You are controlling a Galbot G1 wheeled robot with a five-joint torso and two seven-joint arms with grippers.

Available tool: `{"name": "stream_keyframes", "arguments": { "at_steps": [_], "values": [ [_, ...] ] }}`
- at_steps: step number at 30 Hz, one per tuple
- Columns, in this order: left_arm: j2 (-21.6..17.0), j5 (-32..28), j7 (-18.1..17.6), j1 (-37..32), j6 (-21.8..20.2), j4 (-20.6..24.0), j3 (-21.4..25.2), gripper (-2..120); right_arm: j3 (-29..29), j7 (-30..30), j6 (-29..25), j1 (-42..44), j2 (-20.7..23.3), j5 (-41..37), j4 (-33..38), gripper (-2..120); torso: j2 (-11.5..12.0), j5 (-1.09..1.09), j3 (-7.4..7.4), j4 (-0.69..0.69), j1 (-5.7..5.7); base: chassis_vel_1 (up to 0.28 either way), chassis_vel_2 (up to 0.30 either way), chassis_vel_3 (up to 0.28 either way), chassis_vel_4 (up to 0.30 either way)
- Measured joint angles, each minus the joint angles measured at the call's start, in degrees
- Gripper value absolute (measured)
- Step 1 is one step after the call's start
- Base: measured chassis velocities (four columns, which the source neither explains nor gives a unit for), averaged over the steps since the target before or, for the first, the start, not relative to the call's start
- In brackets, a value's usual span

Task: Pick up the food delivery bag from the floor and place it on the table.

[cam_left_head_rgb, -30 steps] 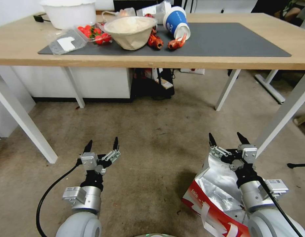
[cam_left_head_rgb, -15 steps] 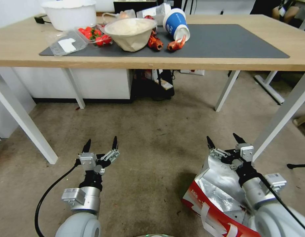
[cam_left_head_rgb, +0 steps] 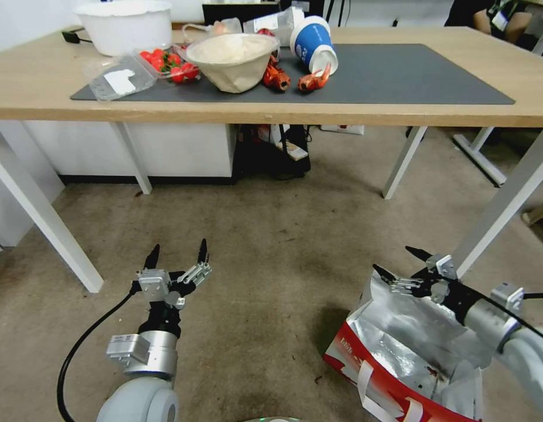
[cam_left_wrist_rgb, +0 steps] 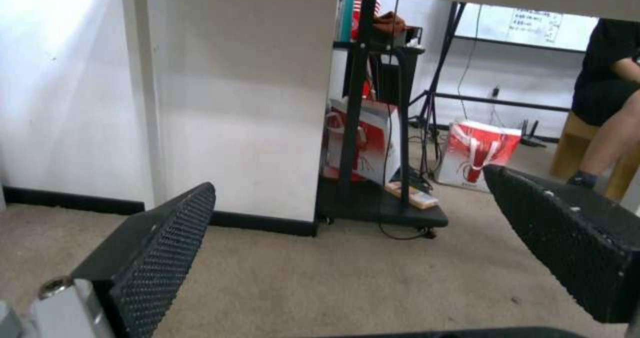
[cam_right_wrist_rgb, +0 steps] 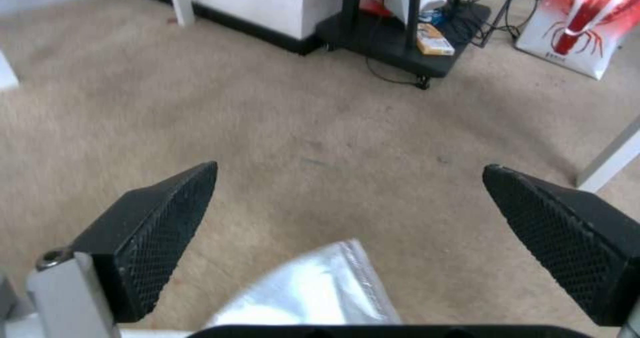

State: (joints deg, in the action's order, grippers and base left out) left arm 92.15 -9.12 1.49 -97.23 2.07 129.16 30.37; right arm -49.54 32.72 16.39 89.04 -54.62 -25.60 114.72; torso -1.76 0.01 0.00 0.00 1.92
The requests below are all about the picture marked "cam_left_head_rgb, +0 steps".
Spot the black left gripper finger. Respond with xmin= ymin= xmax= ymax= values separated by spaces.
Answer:
xmin=142 ymin=244 xmax=161 ymax=271
xmin=177 ymin=239 xmax=213 ymax=287

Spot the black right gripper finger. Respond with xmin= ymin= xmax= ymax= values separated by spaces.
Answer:
xmin=373 ymin=263 xmax=425 ymax=295
xmin=405 ymin=246 xmax=435 ymax=267

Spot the red silver food delivery bag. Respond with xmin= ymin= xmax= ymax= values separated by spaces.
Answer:
xmin=322 ymin=269 xmax=493 ymax=422

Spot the black bag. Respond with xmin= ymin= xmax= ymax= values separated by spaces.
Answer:
xmin=233 ymin=124 xmax=312 ymax=181

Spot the clear plastic bag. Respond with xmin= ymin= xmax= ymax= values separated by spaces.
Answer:
xmin=242 ymin=6 xmax=306 ymax=45

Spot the white cabinet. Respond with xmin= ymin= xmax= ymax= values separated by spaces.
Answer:
xmin=24 ymin=121 xmax=238 ymax=185

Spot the beige plastic stool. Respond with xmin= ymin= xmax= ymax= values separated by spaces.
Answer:
xmin=520 ymin=203 xmax=543 ymax=228

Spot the wooden table with white legs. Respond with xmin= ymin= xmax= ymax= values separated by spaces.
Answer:
xmin=0 ymin=26 xmax=543 ymax=294

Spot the white robot front shell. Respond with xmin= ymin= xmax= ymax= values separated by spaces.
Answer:
xmin=239 ymin=414 xmax=299 ymax=422

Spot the red white carton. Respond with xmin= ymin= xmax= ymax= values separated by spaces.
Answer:
xmin=320 ymin=124 xmax=366 ymax=135

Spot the dark grey desk mat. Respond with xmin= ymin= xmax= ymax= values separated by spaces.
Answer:
xmin=70 ymin=43 xmax=517 ymax=106

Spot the clear plastic clamshell box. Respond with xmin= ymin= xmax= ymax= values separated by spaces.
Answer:
xmin=86 ymin=47 xmax=203 ymax=103

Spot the beige paper bowl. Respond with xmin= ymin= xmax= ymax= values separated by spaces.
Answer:
xmin=185 ymin=33 xmax=281 ymax=94

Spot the large white plastic tub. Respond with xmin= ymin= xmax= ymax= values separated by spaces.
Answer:
xmin=73 ymin=0 xmax=173 ymax=57

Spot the black power adapter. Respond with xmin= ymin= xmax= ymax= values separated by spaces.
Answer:
xmin=62 ymin=28 xmax=93 ymax=45

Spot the blue white paper cup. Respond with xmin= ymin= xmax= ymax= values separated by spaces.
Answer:
xmin=289 ymin=15 xmax=340 ymax=76

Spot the person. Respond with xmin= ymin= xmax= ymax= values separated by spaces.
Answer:
xmin=443 ymin=0 xmax=543 ymax=46

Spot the black monitor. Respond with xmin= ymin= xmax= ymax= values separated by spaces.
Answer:
xmin=202 ymin=0 xmax=282 ymax=28

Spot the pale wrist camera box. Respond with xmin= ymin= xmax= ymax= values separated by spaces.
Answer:
xmin=138 ymin=268 xmax=172 ymax=304
xmin=426 ymin=253 xmax=458 ymax=279

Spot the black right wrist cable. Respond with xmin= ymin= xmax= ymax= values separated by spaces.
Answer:
xmin=436 ymin=272 xmax=543 ymax=346

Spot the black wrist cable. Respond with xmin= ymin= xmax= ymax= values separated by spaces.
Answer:
xmin=436 ymin=272 xmax=543 ymax=346
xmin=56 ymin=288 xmax=142 ymax=422

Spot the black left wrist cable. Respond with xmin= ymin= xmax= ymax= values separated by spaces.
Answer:
xmin=56 ymin=288 xmax=142 ymax=422

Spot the white desk frame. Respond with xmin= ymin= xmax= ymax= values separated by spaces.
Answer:
xmin=452 ymin=126 xmax=508 ymax=189

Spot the translucent bag with handles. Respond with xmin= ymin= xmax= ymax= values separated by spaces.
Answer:
xmin=182 ymin=19 xmax=244 ymax=45

